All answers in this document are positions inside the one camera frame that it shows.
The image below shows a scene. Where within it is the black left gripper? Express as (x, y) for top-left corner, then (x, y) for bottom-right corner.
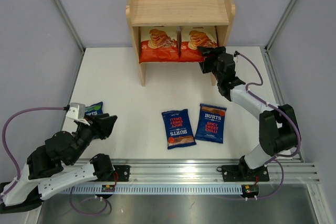
(68, 113), (118, 165)

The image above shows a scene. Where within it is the cassava chips bag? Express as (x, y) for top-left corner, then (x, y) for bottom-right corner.
(180, 26), (217, 62)
(139, 26), (180, 63)

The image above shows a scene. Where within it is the blue spicy chilli bag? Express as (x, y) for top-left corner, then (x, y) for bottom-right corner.
(161, 109), (196, 150)
(194, 103), (227, 144)

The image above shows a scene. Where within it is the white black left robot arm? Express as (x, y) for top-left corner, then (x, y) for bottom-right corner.
(1, 113), (118, 214)

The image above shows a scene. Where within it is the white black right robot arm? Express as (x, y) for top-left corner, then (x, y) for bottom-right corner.
(197, 46), (301, 183)

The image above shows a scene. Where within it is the wooden two-tier shelf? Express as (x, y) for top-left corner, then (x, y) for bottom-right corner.
(125, 0), (236, 87)

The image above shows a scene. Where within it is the blue sea salt vinegar bag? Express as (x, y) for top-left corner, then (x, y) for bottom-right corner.
(85, 101), (103, 116)

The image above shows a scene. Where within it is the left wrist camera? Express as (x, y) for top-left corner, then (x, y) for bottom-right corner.
(66, 103), (88, 125)

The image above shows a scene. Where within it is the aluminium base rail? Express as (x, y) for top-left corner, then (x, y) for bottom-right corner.
(61, 159), (320, 195)

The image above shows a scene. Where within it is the aluminium frame post right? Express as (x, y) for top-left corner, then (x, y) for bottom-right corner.
(265, 0), (298, 53)

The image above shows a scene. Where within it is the aluminium frame post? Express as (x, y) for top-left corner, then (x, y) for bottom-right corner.
(265, 0), (298, 53)
(52, 0), (86, 54)

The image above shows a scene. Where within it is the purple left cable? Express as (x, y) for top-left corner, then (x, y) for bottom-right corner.
(1, 105), (113, 214)

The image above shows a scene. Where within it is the purple cable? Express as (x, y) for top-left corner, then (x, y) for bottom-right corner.
(1, 105), (113, 214)
(217, 52), (302, 201)

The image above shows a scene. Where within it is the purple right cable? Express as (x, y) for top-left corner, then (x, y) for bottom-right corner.
(217, 52), (302, 201)

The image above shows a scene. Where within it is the aluminium frame post left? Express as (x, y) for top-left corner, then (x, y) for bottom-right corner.
(52, 0), (86, 54)

